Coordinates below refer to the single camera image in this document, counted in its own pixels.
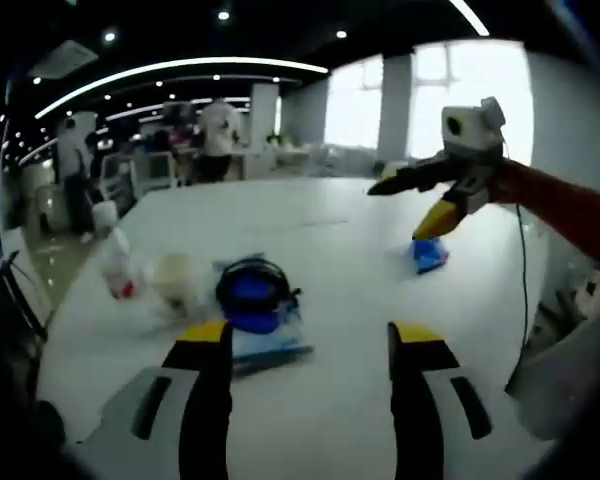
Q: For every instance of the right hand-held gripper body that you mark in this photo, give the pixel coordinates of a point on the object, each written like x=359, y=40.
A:
x=472, y=130

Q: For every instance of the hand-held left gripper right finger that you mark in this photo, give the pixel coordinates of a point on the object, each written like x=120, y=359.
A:
x=420, y=400

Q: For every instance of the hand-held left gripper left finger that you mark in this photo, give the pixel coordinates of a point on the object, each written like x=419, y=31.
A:
x=205, y=400

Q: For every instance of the blue plastic packet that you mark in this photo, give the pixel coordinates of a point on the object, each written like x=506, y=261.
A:
x=430, y=255

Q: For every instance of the blue mouse pad bag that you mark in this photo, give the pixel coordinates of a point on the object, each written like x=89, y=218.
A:
x=252, y=312

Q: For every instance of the white paper cup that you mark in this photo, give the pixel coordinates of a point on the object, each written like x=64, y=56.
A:
x=172, y=280

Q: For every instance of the clear plastic water bottle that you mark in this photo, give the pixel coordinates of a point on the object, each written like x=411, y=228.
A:
x=112, y=255

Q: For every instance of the white table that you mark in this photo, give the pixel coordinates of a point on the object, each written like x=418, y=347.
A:
x=330, y=240

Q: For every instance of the green potted plant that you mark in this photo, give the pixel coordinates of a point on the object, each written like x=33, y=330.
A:
x=275, y=138

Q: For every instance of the grey mesh chair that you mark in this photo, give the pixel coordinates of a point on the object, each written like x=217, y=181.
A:
x=570, y=380

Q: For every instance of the white office chair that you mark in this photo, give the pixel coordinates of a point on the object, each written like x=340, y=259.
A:
x=155, y=167

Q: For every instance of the curved ceiling light strip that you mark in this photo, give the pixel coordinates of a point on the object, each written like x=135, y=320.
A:
x=180, y=66

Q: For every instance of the ceiling air vent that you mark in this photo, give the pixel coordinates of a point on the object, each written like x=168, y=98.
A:
x=65, y=57

